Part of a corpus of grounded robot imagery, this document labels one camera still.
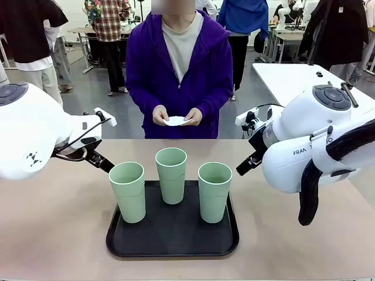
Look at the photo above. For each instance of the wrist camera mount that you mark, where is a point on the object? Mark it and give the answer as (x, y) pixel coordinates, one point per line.
(243, 117)
(112, 121)

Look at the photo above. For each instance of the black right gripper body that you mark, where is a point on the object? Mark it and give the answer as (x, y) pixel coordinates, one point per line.
(258, 142)

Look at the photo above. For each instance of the person in black top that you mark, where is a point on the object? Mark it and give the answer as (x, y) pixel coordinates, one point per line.
(23, 29)

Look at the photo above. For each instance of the person's left hand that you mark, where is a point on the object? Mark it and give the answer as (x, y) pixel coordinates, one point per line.
(195, 117)

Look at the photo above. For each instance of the person in blue jacket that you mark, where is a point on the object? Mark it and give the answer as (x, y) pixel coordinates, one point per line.
(243, 14)

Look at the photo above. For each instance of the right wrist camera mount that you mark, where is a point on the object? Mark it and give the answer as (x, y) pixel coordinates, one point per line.
(243, 117)

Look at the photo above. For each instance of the person in plaid shirt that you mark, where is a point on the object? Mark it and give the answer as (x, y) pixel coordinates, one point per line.
(109, 23)

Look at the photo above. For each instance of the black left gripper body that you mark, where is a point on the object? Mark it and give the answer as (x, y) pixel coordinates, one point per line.
(93, 154)

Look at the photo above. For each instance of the person in purple hoodie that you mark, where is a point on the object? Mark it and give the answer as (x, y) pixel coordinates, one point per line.
(152, 58)

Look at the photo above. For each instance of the person in black coat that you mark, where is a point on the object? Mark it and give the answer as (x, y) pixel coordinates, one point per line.
(331, 35)

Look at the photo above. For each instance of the background work table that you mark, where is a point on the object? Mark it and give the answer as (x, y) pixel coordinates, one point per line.
(288, 33)

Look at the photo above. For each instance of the background grey desk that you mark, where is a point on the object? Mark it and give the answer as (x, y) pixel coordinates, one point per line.
(79, 30)

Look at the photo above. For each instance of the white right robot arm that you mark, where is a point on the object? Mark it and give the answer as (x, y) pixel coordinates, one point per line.
(293, 164)

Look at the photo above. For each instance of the black hanging bag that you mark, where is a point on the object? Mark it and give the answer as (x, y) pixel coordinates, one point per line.
(258, 42)

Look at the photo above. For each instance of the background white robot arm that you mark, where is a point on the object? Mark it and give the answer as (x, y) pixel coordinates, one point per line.
(282, 14)

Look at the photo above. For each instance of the white scalloped paper coaster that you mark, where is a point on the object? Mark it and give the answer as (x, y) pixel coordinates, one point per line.
(175, 121)

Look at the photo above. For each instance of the person in white shirt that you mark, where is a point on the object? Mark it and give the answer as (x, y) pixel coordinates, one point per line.
(206, 7)

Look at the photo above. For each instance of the black plastic tray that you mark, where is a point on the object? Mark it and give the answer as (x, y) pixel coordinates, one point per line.
(175, 234)

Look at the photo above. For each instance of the pale green plastic cup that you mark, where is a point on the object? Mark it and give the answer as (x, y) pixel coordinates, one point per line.
(171, 181)
(214, 202)
(129, 199)

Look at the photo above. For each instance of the white cylindrical appliance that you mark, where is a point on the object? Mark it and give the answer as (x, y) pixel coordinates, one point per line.
(2, 74)

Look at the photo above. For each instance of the person's right hand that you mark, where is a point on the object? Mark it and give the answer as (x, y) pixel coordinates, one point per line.
(160, 114)

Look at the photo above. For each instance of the person in grey trousers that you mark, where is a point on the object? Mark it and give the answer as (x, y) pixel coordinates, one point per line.
(63, 64)

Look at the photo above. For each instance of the person's left forearm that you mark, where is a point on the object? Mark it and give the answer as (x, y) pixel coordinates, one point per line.
(216, 102)

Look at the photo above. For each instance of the black metal rod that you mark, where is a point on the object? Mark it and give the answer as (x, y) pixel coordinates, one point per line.
(350, 95)

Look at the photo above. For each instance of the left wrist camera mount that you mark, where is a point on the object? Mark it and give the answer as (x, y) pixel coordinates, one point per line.
(112, 121)

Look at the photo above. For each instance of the person's right forearm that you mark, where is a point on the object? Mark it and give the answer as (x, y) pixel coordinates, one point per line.
(137, 99)

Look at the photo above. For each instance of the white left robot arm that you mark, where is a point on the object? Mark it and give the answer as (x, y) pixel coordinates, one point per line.
(29, 131)

